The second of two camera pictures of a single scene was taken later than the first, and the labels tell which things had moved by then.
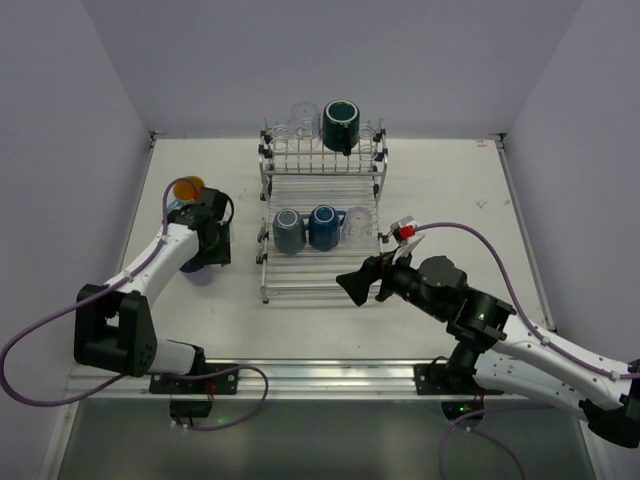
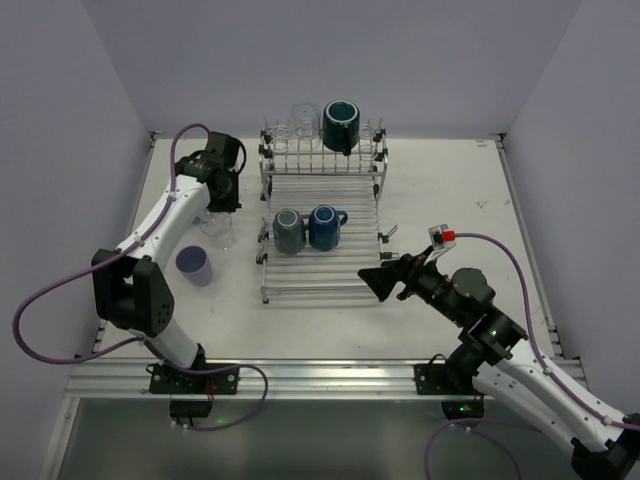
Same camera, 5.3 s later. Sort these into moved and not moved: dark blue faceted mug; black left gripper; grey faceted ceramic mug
Moved: black left gripper
Not moved: grey faceted ceramic mug; dark blue faceted mug
